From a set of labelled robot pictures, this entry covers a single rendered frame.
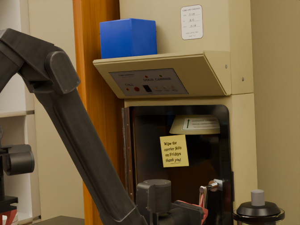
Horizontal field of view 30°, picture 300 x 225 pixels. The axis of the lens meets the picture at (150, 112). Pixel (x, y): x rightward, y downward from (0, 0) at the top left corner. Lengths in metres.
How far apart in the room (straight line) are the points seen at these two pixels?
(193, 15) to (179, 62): 0.15
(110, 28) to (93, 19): 0.13
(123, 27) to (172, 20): 0.13
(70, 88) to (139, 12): 0.55
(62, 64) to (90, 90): 0.53
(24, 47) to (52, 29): 1.38
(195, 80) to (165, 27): 0.19
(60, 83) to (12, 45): 0.10
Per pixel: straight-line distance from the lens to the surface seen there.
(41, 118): 2.34
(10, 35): 0.90
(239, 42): 1.33
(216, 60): 1.23
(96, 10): 1.49
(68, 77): 0.93
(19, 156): 1.35
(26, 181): 2.44
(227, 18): 1.30
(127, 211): 1.06
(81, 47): 1.44
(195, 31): 1.34
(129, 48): 1.32
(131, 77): 1.35
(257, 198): 1.20
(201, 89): 1.28
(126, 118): 1.45
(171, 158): 1.38
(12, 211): 1.36
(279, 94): 1.71
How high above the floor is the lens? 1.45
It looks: 3 degrees down
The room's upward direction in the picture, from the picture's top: 3 degrees counter-clockwise
